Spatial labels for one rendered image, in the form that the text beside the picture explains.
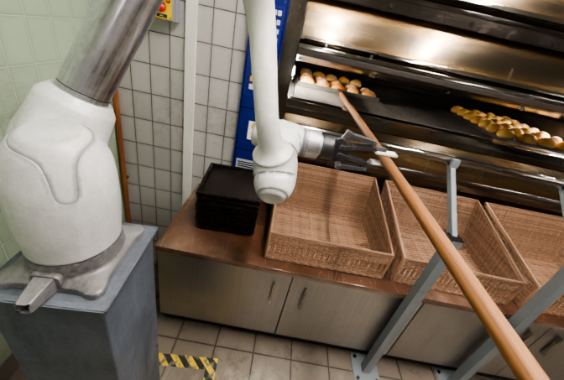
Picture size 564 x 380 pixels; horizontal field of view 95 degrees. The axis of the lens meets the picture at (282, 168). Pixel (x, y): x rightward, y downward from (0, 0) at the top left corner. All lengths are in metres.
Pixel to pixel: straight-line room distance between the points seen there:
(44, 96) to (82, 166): 0.22
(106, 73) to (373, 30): 1.08
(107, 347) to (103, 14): 0.65
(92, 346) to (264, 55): 0.68
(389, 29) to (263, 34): 0.87
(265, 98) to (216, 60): 0.84
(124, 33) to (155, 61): 0.86
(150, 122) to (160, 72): 0.29
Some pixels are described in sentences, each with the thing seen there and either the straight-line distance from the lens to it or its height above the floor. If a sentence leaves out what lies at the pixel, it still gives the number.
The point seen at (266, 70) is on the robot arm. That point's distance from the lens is 0.59.
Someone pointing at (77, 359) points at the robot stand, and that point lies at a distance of 0.79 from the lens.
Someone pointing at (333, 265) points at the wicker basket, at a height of 0.61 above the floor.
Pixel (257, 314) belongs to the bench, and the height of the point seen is 0.24.
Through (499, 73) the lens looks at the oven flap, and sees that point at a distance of 1.61.
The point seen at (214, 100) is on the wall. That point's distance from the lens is 1.44.
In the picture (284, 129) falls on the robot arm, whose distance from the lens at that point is 0.75.
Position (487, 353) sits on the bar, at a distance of 1.77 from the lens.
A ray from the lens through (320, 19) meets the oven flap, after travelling 1.34.
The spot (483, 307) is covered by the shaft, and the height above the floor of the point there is 1.20.
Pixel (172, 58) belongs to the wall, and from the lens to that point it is 1.47.
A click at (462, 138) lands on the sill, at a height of 1.17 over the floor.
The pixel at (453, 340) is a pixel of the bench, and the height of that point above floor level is 0.33.
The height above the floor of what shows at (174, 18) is 1.43.
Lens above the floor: 1.48
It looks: 28 degrees down
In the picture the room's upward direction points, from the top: 13 degrees clockwise
